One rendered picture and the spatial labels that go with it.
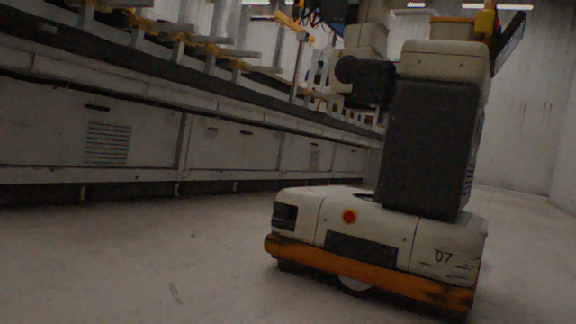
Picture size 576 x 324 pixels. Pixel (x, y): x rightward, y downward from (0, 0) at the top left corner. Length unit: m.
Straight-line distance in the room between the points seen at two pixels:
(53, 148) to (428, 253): 1.51
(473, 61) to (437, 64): 0.10
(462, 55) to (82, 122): 1.55
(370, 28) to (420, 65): 0.32
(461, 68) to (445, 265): 0.56
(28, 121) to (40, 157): 0.16
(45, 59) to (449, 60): 1.31
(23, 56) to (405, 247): 1.34
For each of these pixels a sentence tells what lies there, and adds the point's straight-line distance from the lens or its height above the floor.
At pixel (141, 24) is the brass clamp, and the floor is 0.80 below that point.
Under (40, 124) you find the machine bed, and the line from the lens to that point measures 1.98.
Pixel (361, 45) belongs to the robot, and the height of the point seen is 0.82.
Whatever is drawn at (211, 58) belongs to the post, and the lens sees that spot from 2.29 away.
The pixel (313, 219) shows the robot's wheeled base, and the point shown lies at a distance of 1.39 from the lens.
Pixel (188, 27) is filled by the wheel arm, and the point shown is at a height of 0.81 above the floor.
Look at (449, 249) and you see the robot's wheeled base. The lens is 1.30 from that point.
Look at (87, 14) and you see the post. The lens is 1.76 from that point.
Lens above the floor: 0.44
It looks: 3 degrees down
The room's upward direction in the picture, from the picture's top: 10 degrees clockwise
